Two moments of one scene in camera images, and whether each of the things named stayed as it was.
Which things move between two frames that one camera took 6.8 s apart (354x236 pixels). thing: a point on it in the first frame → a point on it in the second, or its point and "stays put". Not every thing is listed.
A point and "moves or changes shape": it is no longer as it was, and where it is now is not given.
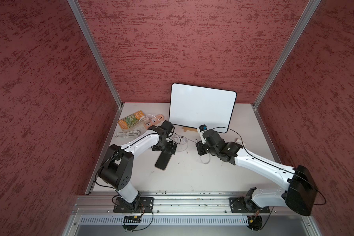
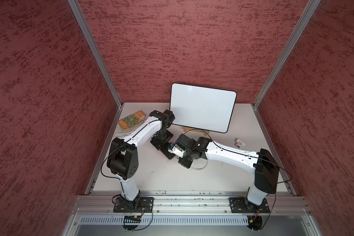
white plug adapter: [240, 142] stays put
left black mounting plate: [139, 204] stays put
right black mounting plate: [239, 205] stays put
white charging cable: [187, 141] moves or changes shape
